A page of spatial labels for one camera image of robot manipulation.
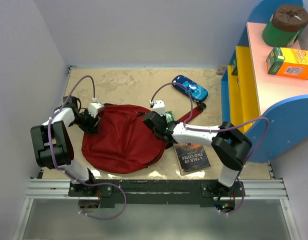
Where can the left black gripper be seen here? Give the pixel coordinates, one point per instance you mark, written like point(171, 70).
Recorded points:
point(91, 129)

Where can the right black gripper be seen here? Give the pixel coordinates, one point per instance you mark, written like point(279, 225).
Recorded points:
point(162, 117)

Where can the green snack packet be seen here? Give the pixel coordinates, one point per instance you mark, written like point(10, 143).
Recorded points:
point(169, 116)

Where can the red student backpack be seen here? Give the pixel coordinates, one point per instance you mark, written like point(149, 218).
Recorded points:
point(123, 143)

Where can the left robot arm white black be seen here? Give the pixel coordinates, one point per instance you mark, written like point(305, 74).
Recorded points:
point(53, 148)

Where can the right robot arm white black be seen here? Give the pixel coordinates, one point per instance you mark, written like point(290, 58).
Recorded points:
point(231, 146)

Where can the Tale of Two Cities book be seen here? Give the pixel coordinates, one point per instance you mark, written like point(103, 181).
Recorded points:
point(191, 157)

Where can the blue patterned pencil case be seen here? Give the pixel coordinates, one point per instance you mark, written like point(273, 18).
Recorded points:
point(197, 92)

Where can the green box on shelf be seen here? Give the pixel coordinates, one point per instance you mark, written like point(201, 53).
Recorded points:
point(234, 67)

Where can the blue yellow pink shelf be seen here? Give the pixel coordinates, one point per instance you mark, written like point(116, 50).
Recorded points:
point(273, 109)

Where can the orange green crayon box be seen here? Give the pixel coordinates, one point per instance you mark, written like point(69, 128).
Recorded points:
point(288, 62)

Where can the green cylinder brown lid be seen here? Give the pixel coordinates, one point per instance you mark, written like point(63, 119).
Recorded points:
point(285, 26)

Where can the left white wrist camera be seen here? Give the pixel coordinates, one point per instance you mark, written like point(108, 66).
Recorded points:
point(94, 108)

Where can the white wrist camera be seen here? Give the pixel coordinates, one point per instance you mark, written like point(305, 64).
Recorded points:
point(158, 106)
point(94, 108)

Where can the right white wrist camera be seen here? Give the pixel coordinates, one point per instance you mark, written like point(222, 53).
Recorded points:
point(158, 106)

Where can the aluminium rail frame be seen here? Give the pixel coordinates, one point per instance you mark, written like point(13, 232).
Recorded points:
point(50, 213)

